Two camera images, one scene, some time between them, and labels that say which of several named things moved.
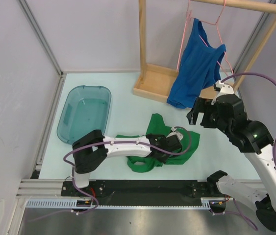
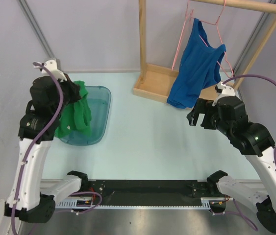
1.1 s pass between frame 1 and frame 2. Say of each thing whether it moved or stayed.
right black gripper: stayed
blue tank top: stayed
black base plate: stayed
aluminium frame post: stayed
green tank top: moved
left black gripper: moved
